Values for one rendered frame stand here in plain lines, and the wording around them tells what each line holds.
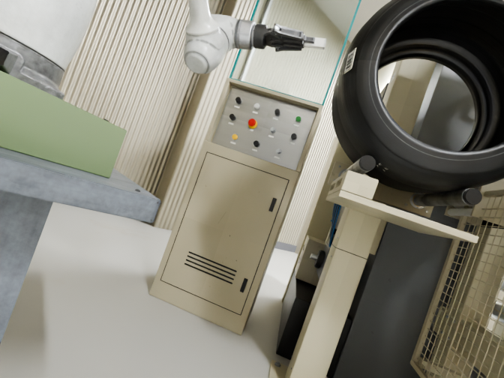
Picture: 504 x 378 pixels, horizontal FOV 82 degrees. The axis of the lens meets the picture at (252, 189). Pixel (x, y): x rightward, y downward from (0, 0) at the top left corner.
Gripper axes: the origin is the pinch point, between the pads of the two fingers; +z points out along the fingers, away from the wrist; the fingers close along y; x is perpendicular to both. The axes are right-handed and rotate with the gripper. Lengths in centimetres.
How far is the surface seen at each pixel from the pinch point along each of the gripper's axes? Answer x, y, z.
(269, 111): 5, 63, -20
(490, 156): 31, -13, 50
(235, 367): 125, 30, -7
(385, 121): 26.6, -12.9, 23.4
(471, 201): 43, -10, 49
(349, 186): 45.2, -9.7, 17.8
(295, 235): 102, 414, 13
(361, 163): 38.3, -9.6, 19.9
